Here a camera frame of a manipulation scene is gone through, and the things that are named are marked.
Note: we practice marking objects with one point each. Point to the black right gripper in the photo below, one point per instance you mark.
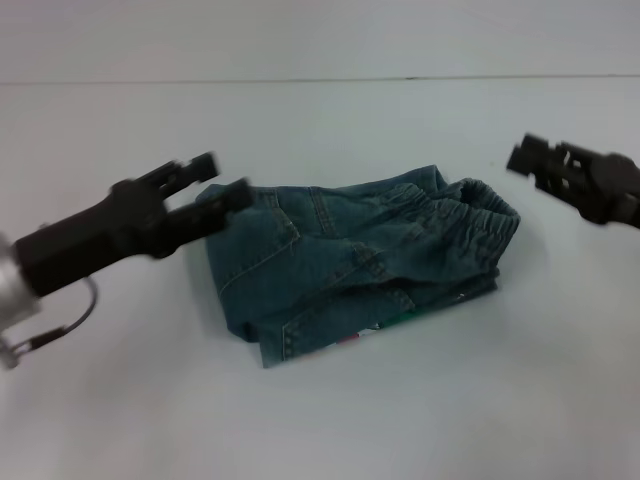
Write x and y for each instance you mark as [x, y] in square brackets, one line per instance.
[615, 190]

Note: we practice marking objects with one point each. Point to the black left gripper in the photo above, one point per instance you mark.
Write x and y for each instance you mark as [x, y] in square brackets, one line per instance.
[95, 230]

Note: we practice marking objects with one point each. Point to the blue denim shorts with print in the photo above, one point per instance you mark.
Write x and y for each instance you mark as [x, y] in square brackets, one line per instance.
[360, 265]

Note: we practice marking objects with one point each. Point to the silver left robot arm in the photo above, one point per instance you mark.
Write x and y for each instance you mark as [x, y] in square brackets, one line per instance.
[15, 295]

